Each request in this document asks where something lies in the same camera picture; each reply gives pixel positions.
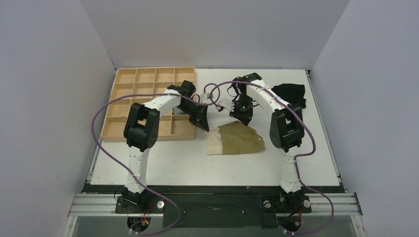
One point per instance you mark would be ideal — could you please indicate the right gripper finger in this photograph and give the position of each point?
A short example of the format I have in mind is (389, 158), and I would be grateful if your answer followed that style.
(248, 116)
(242, 117)

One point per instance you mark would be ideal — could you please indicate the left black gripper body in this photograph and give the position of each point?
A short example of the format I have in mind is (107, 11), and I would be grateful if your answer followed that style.
(195, 112)

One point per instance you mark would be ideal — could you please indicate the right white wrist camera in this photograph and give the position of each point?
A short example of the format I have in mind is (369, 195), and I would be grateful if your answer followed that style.
(225, 104)

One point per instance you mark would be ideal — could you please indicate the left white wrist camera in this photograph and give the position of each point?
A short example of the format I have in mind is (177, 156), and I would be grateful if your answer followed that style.
(204, 98)

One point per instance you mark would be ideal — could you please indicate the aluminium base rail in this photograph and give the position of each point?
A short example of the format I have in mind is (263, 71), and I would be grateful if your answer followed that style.
(319, 212)

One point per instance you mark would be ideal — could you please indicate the olive and cream underwear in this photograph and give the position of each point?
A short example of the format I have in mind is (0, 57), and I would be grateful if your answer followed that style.
(233, 138)

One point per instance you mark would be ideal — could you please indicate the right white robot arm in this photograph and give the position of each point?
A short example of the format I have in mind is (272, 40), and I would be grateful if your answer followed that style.
(286, 130)

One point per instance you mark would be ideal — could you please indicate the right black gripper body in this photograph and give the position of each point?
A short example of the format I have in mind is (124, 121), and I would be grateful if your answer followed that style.
(241, 116)

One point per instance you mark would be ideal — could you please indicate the rolled striped grey underwear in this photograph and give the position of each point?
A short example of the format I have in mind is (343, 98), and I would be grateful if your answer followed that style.
(177, 111)

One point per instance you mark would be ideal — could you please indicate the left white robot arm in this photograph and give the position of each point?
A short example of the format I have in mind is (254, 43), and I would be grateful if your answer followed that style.
(142, 130)

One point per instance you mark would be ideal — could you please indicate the wooden compartment tray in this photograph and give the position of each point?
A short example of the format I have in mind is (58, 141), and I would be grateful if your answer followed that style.
(139, 85)

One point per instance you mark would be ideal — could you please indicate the black underwear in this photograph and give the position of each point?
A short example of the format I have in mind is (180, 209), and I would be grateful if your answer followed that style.
(292, 93)

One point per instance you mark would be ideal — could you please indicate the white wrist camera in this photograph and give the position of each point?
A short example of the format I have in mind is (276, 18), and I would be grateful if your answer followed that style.
(225, 104)
(204, 98)

